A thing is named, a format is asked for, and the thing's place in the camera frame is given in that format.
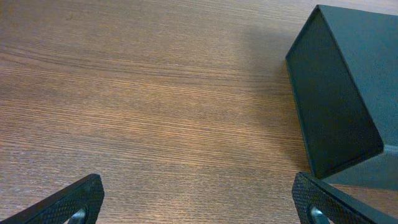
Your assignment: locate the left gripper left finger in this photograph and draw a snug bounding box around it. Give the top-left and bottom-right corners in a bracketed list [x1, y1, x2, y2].
[1, 174, 104, 224]

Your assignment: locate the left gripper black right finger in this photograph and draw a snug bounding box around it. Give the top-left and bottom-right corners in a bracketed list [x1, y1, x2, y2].
[292, 172, 397, 224]

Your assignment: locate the dark green open box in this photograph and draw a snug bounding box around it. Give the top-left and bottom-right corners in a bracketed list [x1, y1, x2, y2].
[285, 5, 397, 190]

